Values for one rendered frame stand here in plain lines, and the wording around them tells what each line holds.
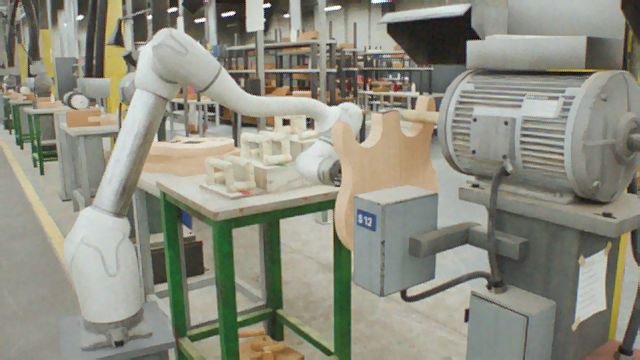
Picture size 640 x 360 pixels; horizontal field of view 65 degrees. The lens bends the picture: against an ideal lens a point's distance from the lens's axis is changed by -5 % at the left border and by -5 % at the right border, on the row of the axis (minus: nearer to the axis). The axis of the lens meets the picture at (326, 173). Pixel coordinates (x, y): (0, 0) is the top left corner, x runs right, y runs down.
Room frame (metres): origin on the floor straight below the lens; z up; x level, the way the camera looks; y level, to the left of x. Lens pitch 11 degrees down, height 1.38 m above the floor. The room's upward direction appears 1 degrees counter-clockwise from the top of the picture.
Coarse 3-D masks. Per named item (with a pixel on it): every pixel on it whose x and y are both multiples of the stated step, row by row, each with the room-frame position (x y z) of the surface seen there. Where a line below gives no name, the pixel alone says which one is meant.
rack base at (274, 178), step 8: (256, 160) 2.05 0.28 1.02; (240, 168) 2.03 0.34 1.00; (256, 168) 1.93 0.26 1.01; (264, 168) 1.89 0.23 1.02; (272, 168) 1.89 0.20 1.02; (280, 168) 1.91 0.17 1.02; (288, 168) 1.93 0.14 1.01; (240, 176) 2.03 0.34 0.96; (256, 176) 1.93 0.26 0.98; (264, 176) 1.88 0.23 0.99; (272, 176) 1.89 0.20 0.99; (280, 176) 1.91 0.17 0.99; (288, 176) 1.93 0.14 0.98; (296, 176) 1.96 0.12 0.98; (256, 184) 1.93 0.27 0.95; (264, 184) 1.89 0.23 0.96; (272, 184) 1.89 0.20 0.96; (280, 184) 1.91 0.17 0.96; (288, 184) 1.93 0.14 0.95; (296, 184) 1.95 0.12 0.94
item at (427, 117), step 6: (408, 114) 1.41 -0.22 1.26; (414, 114) 1.39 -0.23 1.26; (420, 114) 1.37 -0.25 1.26; (426, 114) 1.36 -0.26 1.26; (432, 114) 1.34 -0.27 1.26; (408, 120) 1.42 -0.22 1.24; (414, 120) 1.39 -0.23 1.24; (420, 120) 1.37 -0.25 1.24; (426, 120) 1.35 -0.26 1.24; (432, 120) 1.34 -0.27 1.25
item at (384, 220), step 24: (384, 192) 1.08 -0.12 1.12; (408, 192) 1.08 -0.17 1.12; (432, 192) 1.08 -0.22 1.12; (360, 216) 1.04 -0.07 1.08; (384, 216) 0.99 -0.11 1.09; (408, 216) 1.03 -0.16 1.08; (432, 216) 1.07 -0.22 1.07; (360, 240) 1.04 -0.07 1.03; (384, 240) 0.99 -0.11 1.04; (408, 240) 1.03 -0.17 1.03; (360, 264) 1.04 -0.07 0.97; (384, 264) 0.99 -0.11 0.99; (408, 264) 1.03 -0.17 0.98; (432, 264) 1.07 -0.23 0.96; (384, 288) 0.99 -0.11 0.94; (408, 288) 1.03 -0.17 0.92; (432, 288) 1.06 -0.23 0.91
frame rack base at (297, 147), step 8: (296, 136) 2.16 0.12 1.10; (272, 144) 2.14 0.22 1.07; (280, 144) 2.09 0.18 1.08; (296, 144) 2.00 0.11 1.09; (304, 144) 1.98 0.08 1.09; (312, 144) 2.00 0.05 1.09; (272, 152) 2.14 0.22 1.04; (280, 152) 2.09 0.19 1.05; (296, 152) 2.00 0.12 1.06; (304, 184) 1.98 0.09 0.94; (312, 184) 2.00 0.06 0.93
